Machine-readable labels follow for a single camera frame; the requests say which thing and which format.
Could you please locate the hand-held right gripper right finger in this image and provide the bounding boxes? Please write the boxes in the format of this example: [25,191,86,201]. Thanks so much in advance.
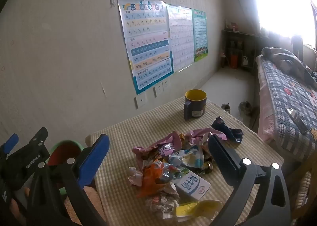
[207,134,291,226]

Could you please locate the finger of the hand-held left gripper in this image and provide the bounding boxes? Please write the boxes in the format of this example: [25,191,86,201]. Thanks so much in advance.
[24,127,49,152]
[0,133,19,157]

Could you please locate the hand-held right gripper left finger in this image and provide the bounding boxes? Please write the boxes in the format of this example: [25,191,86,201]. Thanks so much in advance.
[26,134,111,226]

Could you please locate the dark blue wrapper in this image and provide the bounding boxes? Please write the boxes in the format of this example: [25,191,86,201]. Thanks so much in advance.
[211,116,244,143]

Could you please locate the green bin with red inside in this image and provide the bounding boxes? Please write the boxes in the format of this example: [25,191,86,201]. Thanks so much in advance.
[47,140,85,195]

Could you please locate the pink snack wrapper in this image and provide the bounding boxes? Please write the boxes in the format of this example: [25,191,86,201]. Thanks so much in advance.
[132,127,227,167]

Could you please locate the light blue snack wrapper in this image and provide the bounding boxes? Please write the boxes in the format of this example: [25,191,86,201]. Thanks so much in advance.
[168,145,206,169]

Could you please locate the dark shiny wrapper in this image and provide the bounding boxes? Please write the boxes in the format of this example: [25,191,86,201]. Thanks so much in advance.
[198,154,213,174]

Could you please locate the white milk carton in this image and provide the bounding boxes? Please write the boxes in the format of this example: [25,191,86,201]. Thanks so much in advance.
[173,170,211,202]

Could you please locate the brown plush cushion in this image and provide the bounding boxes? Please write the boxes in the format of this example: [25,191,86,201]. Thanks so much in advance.
[61,186,101,219]

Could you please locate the dark mug with yellow inside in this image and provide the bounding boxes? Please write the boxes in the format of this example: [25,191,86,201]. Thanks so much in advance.
[183,89,207,121]

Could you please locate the crumpled orange wrapper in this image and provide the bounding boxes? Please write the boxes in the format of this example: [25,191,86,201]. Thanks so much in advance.
[136,159,181,198]

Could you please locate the yellow wrapper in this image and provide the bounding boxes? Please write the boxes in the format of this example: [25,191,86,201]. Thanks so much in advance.
[173,200,222,223]

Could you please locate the beige checked tablecloth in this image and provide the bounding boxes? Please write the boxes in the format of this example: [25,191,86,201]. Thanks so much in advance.
[85,97,284,226]

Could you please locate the crumpled silver foil wrapper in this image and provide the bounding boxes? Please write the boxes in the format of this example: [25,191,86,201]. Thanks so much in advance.
[145,184,180,220]

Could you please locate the shiny silver packet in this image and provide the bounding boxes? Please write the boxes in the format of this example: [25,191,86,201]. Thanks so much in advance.
[286,108,307,135]

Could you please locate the orange container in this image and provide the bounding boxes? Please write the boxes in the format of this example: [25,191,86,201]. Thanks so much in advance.
[229,53,239,68]

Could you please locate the folded grey duvet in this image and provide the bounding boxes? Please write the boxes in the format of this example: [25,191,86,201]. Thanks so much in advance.
[263,47,317,85]

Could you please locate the dark storage shelf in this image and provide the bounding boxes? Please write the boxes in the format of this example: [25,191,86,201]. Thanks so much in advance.
[222,21,260,73]

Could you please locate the bright window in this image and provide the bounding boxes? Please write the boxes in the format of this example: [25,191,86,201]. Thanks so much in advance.
[256,0,317,45]

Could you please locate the wooden chair frame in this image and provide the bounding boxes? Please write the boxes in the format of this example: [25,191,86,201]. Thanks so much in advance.
[285,152,317,224]

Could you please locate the white chart wall poster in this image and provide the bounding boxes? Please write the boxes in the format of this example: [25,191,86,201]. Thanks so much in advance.
[166,4,195,74]

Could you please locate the green number wall poster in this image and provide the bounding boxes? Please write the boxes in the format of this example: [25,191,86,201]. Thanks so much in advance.
[191,9,209,63]

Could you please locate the blue alphabet wall poster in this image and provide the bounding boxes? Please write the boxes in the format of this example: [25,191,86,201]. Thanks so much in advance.
[117,0,174,95]

